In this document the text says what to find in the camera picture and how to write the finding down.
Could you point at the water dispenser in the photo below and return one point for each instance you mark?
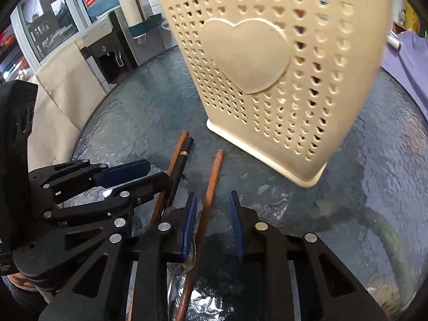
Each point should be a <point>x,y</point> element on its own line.
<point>114,51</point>

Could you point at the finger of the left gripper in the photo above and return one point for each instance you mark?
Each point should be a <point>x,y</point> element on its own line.
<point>64,181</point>
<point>99,219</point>

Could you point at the teal cup holder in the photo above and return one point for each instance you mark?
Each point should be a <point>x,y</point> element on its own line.
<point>146,26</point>

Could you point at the purple floral cloth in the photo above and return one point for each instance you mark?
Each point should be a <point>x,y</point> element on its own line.
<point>408,66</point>

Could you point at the window with frame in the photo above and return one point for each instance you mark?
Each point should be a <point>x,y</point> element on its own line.
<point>43,27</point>

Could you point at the cream plastic utensil holder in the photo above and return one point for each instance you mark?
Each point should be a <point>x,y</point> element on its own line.
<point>284,80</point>

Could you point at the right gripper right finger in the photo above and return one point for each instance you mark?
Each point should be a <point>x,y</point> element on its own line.
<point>295,278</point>

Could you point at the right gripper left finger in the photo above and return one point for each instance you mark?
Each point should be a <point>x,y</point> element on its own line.
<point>99,288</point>

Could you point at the round glass table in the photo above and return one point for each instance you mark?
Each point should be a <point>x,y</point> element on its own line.
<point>369,207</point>

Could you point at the silver metal spoon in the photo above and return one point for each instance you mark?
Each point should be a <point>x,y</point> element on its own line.
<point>175,273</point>

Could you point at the white paper cup stack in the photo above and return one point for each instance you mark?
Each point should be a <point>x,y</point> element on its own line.
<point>132,11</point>

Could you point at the hand with gold nails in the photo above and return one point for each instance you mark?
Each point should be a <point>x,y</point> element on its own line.
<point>21,281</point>

